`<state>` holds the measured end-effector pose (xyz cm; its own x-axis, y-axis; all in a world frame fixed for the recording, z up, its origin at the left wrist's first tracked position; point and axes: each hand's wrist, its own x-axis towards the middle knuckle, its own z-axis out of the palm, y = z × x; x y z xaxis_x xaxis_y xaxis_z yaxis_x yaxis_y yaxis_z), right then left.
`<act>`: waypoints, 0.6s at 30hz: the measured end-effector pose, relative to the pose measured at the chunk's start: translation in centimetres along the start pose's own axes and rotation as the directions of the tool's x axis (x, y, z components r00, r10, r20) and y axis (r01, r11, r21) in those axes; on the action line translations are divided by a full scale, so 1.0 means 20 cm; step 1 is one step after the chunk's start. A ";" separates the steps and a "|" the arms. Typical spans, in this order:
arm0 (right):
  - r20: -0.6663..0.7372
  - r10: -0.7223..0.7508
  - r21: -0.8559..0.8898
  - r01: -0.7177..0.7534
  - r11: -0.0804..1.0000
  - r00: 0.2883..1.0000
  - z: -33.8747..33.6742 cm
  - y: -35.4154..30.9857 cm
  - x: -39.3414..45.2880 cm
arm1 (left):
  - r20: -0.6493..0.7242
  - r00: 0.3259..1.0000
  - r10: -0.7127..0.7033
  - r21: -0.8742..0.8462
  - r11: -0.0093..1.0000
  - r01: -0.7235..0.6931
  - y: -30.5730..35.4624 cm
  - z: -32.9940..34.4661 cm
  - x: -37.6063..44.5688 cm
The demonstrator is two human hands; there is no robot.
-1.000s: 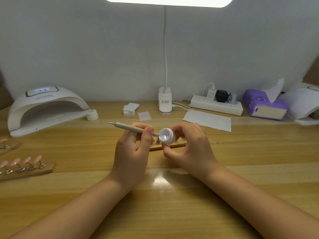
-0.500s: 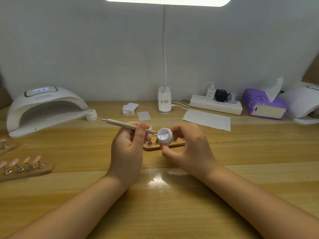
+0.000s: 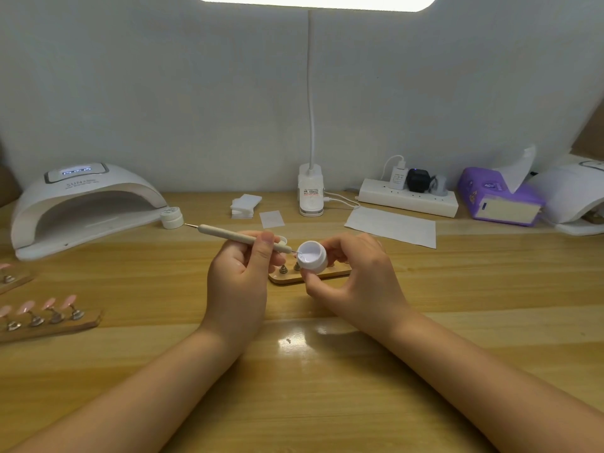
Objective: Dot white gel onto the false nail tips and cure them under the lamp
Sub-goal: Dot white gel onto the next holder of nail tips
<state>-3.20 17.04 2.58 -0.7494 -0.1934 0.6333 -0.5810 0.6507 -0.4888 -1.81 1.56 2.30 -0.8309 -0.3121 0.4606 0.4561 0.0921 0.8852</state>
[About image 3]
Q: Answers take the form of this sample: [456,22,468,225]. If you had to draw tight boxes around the small closed white jar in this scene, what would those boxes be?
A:
[160,206,185,229]

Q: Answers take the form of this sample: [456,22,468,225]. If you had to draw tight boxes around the black plug adapter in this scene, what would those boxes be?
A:
[406,167,433,193]

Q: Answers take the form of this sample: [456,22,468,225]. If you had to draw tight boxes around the white power strip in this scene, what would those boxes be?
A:
[359,178,461,219]

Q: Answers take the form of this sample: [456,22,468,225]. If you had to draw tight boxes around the brown cardboard box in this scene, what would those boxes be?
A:
[0,146,22,210]

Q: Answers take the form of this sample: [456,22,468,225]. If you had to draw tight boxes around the white tissue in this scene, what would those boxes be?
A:
[499,144,537,193]

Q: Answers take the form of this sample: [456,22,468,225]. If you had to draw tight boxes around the person's left forearm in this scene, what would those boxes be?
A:
[9,325,245,453]

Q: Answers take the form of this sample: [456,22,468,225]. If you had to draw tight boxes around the white nail lamp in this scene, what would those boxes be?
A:
[528,155,604,236]
[10,163,169,262]

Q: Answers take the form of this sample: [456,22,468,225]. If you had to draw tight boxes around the white gel jar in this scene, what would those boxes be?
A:
[296,240,330,274]

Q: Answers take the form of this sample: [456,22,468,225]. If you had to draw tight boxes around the white desk lamp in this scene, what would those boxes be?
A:
[191,0,440,217]

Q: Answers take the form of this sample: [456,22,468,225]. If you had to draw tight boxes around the white charger plug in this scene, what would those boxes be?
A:
[388,164,410,189]

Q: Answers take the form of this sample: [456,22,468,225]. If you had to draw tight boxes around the brown wooden board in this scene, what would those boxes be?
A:
[570,94,604,159]

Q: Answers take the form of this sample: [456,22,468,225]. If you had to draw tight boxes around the wooden nail holder strip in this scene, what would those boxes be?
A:
[268,259,353,286]

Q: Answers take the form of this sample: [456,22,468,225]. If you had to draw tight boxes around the person's right hand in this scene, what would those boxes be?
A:
[302,233,411,344]

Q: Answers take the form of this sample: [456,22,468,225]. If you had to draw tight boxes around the person's left hand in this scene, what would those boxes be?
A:
[198,231,288,355]

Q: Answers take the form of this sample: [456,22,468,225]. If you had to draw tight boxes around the white paper sheet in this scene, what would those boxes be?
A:
[344,205,438,249]

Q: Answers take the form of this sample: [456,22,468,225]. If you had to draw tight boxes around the grey dotting pen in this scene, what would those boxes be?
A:
[184,222,298,255]

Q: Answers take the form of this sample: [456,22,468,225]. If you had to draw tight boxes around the person's right forearm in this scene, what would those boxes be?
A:
[382,308,604,453]

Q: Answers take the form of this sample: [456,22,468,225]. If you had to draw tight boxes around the stack of white cotton pads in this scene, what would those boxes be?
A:
[230,193,264,220]

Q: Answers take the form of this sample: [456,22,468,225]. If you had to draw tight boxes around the purple tissue box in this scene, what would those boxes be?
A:
[459,167,545,227]

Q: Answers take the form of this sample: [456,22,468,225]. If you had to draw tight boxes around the wooden stands with pink nails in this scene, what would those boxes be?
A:
[0,262,104,345]

